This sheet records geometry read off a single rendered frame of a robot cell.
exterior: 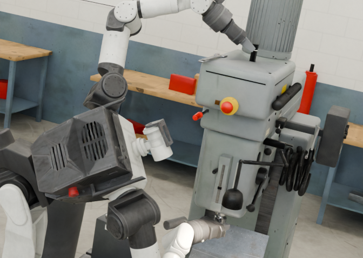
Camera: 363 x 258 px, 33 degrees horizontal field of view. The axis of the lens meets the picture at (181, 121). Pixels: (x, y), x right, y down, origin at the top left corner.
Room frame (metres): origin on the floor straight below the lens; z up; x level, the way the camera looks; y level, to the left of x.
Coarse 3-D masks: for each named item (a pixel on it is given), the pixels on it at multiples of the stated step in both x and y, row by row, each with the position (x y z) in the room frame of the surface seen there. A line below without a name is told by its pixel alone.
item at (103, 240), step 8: (104, 216) 2.35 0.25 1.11; (96, 224) 2.32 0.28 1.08; (104, 224) 2.30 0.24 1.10; (96, 232) 2.32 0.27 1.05; (104, 232) 2.30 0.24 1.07; (96, 240) 2.31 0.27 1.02; (104, 240) 2.30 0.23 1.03; (112, 240) 2.28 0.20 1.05; (96, 248) 2.31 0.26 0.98; (104, 248) 2.29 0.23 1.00; (112, 248) 2.28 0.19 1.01; (120, 248) 2.26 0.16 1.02; (128, 248) 2.25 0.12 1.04; (96, 256) 2.31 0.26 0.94; (104, 256) 2.29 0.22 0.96; (112, 256) 2.28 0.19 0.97; (120, 256) 2.26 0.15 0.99; (128, 256) 2.25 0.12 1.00
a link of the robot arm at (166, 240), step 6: (168, 222) 2.03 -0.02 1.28; (174, 222) 2.04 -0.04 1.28; (180, 222) 2.06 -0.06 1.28; (186, 222) 2.08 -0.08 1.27; (192, 222) 2.08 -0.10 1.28; (168, 228) 2.02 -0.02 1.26; (174, 228) 2.03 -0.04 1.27; (198, 228) 2.06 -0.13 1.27; (168, 234) 2.03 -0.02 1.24; (174, 234) 2.00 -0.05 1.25; (198, 234) 2.05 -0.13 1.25; (162, 240) 2.04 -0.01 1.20; (168, 240) 2.01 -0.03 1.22; (192, 240) 2.04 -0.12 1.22; (198, 240) 2.05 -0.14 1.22; (168, 246) 2.02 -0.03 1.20
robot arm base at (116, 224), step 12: (144, 192) 1.82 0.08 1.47; (108, 204) 1.73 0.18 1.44; (120, 204) 1.75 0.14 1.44; (156, 204) 1.78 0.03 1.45; (108, 216) 1.73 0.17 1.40; (120, 216) 1.69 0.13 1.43; (156, 216) 1.76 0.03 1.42; (108, 228) 1.75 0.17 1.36; (120, 228) 1.68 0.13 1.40; (120, 240) 1.70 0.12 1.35
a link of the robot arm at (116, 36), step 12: (120, 12) 2.08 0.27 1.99; (132, 12) 2.08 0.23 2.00; (108, 24) 2.08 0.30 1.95; (120, 24) 2.07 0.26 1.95; (108, 36) 2.07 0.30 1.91; (120, 36) 2.07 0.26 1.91; (108, 48) 2.04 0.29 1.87; (120, 48) 2.05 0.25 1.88; (108, 60) 2.02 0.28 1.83; (120, 60) 2.03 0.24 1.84
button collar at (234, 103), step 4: (224, 100) 1.97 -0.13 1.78; (228, 100) 1.97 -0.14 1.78; (232, 100) 1.97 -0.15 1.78; (236, 100) 1.98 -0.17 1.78; (220, 104) 1.98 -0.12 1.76; (232, 104) 1.97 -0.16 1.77; (236, 104) 1.96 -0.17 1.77; (220, 108) 1.98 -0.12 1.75; (236, 108) 1.96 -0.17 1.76; (232, 112) 1.96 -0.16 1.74
